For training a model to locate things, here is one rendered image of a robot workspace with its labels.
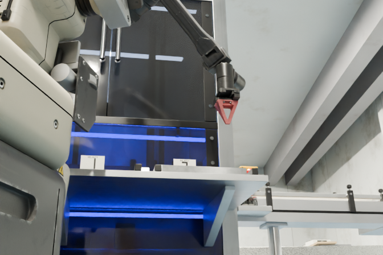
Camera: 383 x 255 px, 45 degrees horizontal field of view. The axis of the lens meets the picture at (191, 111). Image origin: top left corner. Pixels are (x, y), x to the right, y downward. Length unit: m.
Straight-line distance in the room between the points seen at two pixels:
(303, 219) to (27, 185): 1.51
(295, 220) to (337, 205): 0.20
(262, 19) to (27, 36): 4.16
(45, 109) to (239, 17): 4.40
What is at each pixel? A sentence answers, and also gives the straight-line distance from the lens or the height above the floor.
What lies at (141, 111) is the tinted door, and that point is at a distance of 1.82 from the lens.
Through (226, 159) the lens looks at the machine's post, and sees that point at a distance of 1.80.
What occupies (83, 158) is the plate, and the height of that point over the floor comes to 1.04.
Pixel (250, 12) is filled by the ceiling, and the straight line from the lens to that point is 4.90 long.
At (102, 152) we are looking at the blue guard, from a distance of 1.75.
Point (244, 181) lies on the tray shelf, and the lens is 1.37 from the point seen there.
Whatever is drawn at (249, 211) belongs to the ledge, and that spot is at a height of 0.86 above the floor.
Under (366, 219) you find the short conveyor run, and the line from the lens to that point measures 2.08.
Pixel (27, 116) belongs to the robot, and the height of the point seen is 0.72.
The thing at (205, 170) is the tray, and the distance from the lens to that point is 1.39.
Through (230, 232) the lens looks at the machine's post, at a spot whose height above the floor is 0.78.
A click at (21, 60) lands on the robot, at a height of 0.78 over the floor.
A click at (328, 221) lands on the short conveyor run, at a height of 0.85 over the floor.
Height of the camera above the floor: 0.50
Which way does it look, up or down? 24 degrees up
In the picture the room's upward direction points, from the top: 1 degrees counter-clockwise
